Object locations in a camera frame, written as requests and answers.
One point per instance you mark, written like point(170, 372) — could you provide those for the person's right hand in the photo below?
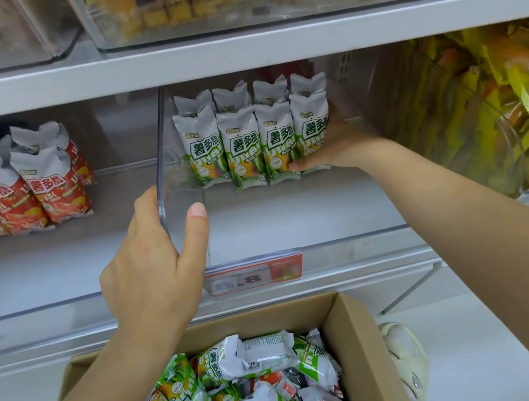
point(343, 147)

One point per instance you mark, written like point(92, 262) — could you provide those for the person's left hand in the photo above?
point(145, 282)

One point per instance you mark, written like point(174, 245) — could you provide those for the person's left thumb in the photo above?
point(195, 234)

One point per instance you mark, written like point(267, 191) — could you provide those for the person's right thumb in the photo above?
point(311, 161)

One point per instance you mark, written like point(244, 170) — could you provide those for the green snack packet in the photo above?
point(310, 123)

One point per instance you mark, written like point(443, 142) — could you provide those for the person's right forearm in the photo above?
point(492, 247)

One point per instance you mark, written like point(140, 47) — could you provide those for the rows of green packets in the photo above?
point(241, 146)

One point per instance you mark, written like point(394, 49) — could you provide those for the red price tag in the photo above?
point(254, 274)

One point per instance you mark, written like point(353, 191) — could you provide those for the white metal shelf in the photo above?
point(241, 51)
point(319, 292)

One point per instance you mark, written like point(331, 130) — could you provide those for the pile of mixed snack packets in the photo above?
point(255, 394)

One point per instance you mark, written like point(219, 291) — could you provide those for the brown cardboard box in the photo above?
point(362, 342)

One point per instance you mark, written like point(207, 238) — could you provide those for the group of red snack packets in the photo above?
point(8, 193)

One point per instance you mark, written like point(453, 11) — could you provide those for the pile of yellow snack bags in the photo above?
point(494, 106)

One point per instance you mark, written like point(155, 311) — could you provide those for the white shoe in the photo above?
point(407, 360)

